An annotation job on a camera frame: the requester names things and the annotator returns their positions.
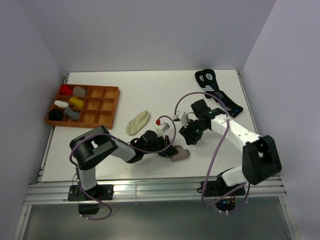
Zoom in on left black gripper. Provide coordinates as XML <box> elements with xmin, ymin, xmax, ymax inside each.
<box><xmin>143</xmin><ymin>135</ymin><xmax>177</xmax><ymax>158</ymax></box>

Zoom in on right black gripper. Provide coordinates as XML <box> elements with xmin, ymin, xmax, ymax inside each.
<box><xmin>179</xmin><ymin>117</ymin><xmax>208</xmax><ymax>146</ymax></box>

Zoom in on cream ankle sock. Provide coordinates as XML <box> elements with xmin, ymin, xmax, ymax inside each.
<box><xmin>125</xmin><ymin>110</ymin><xmax>149</xmax><ymax>136</ymax></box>

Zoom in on mauve sock with red stripe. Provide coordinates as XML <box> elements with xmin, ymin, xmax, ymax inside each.
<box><xmin>170</xmin><ymin>145</ymin><xmax>190</xmax><ymax>162</ymax></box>

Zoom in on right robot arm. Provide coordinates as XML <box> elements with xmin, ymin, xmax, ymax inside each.
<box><xmin>173</xmin><ymin>99</ymin><xmax>282</xmax><ymax>195</ymax></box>

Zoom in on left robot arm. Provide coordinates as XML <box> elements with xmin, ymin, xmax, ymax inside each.
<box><xmin>69</xmin><ymin>125</ymin><xmax>178</xmax><ymax>200</ymax></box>

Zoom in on black patterned sock front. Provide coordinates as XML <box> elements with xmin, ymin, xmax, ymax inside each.
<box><xmin>203</xmin><ymin>69</ymin><xmax>243</xmax><ymax>118</ymax></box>

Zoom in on black patterned sock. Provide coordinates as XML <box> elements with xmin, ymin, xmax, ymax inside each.
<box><xmin>194</xmin><ymin>70</ymin><xmax>207</xmax><ymax>89</ymax></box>
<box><xmin>203</xmin><ymin>69</ymin><xmax>243</xmax><ymax>118</ymax></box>

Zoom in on black patterned sock back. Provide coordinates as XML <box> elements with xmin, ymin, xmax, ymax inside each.
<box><xmin>194</xmin><ymin>70</ymin><xmax>207</xmax><ymax>89</ymax></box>

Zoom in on orange compartment tray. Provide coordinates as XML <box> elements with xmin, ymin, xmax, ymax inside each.
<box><xmin>46</xmin><ymin>83</ymin><xmax>120</xmax><ymax>129</ymax></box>

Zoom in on grey rolled sock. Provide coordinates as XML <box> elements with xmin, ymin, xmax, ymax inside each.
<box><xmin>64</xmin><ymin>107</ymin><xmax>80</xmax><ymax>122</ymax></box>

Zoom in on yellow rolled sock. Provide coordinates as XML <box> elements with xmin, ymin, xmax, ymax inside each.
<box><xmin>69</xmin><ymin>96</ymin><xmax>84</xmax><ymax>109</ymax></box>

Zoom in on taupe rolled sock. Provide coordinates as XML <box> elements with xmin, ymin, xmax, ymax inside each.
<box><xmin>72</xmin><ymin>86</ymin><xmax>87</xmax><ymax>97</ymax></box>

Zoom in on black rolled sock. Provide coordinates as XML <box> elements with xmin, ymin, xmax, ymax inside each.
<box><xmin>48</xmin><ymin>109</ymin><xmax>64</xmax><ymax>121</ymax></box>

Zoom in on red rolled sock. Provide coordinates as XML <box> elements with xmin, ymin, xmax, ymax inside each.
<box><xmin>59</xmin><ymin>85</ymin><xmax>73</xmax><ymax>96</ymax></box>

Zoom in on white rolled sock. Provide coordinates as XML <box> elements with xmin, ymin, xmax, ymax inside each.
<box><xmin>54</xmin><ymin>100</ymin><xmax>69</xmax><ymax>109</ymax></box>

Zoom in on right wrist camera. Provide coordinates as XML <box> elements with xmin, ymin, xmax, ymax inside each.
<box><xmin>173</xmin><ymin>111</ymin><xmax>188</xmax><ymax>128</ymax></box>

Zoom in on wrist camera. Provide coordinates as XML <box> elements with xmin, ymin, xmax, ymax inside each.
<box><xmin>155</xmin><ymin>119</ymin><xmax>170</xmax><ymax>139</ymax></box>
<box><xmin>173</xmin><ymin>111</ymin><xmax>188</xmax><ymax>128</ymax></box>

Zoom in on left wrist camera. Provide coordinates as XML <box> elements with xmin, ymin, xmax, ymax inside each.
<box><xmin>155</xmin><ymin>119</ymin><xmax>170</xmax><ymax>139</ymax></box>

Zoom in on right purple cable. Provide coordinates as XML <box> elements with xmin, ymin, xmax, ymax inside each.
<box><xmin>174</xmin><ymin>91</ymin><xmax>251</xmax><ymax>214</ymax></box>

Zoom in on purple cable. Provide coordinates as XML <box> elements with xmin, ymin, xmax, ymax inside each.
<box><xmin>174</xmin><ymin>91</ymin><xmax>251</xmax><ymax>214</ymax></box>
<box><xmin>69</xmin><ymin>114</ymin><xmax>177</xmax><ymax>221</ymax></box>

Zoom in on aluminium front rail frame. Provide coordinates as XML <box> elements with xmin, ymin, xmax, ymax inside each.
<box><xmin>23</xmin><ymin>176</ymin><xmax>287</xmax><ymax>205</ymax></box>

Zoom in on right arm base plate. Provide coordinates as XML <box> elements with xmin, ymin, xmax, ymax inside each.
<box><xmin>204</xmin><ymin>180</ymin><xmax>246</xmax><ymax>197</ymax></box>

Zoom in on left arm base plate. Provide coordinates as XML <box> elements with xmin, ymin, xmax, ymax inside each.
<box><xmin>67</xmin><ymin>184</ymin><xmax>114</xmax><ymax>202</ymax></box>

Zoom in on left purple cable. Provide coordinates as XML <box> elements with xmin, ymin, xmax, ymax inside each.
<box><xmin>69</xmin><ymin>114</ymin><xmax>177</xmax><ymax>221</ymax></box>

